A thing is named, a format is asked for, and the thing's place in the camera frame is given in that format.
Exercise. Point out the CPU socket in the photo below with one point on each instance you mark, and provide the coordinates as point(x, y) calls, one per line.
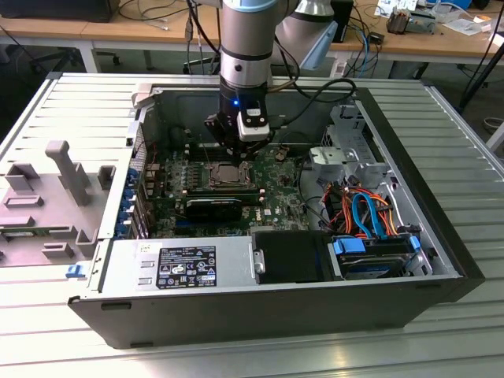
point(210, 184)

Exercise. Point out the silver coin cell battery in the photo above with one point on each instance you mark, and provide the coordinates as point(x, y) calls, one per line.
point(280, 153)

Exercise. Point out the black box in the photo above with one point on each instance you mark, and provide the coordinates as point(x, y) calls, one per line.
point(343, 19)

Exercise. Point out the blue disk carrier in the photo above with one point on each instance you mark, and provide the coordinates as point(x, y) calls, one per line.
point(348, 246)

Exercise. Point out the grey parts rack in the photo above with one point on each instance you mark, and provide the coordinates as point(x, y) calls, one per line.
point(47, 220)

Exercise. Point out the blue card retainer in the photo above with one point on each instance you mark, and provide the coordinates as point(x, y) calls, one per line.
point(123, 227)
point(126, 201)
point(133, 176)

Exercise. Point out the blue plastic clip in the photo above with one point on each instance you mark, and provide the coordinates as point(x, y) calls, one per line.
point(74, 271)

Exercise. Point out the white paper sheet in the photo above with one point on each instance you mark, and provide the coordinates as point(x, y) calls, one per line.
point(464, 25)

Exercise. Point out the silver CPU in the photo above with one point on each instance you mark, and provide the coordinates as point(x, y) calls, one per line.
point(230, 173)

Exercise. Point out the black power adaptor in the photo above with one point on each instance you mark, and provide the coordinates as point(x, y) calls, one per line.
point(376, 38)

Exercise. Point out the green motherboard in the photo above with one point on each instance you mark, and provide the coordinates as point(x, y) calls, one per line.
point(275, 197)

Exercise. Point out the silver hard disk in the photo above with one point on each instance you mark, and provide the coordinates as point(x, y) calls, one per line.
point(374, 267)

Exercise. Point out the metal drive cage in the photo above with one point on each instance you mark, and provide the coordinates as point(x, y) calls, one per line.
point(354, 157)

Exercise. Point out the wooden desk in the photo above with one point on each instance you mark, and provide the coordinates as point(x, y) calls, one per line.
point(157, 33)

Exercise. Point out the green RAM stick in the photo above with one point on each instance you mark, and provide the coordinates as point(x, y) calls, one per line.
point(17, 234)

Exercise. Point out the black monitor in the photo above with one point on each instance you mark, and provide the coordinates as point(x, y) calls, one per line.
point(59, 10)

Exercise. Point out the metal heat sink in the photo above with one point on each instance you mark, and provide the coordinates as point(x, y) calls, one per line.
point(398, 21)

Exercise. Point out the metal locking lever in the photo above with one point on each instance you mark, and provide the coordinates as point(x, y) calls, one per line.
point(204, 151)

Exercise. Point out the silver rear port block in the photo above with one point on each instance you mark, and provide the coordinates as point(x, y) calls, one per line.
point(151, 184)
point(152, 168)

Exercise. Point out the grey blue box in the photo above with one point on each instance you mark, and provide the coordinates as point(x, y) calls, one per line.
point(423, 23)

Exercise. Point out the silver power supply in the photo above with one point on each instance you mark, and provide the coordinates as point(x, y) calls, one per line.
point(126, 256)

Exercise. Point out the black PC case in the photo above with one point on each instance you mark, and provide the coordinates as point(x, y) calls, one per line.
point(236, 315)

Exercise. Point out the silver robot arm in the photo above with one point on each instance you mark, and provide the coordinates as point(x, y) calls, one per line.
point(246, 35)

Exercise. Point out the black graphics card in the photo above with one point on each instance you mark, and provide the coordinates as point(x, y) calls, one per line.
point(212, 210)

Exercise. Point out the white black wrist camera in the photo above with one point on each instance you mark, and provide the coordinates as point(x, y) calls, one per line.
point(254, 132)

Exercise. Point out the black RAM slot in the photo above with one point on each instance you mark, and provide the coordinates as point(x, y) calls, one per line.
point(197, 151)
point(220, 188)
point(220, 193)
point(197, 144)
point(197, 155)
point(197, 147)

